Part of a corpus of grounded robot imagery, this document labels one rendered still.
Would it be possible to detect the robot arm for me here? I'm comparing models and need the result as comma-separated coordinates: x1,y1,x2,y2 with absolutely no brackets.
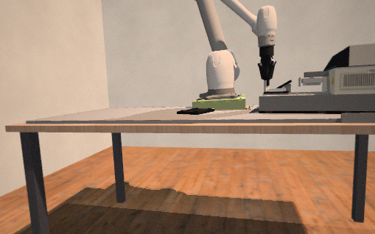
195,0,277,100

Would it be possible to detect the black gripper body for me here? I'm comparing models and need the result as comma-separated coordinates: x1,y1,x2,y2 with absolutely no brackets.
259,46,274,66

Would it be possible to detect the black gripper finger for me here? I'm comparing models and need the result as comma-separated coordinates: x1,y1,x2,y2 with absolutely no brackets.
258,60,265,80
264,58,276,92

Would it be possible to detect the black rectangular frame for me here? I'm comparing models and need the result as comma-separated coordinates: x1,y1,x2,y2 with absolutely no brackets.
177,108,214,115

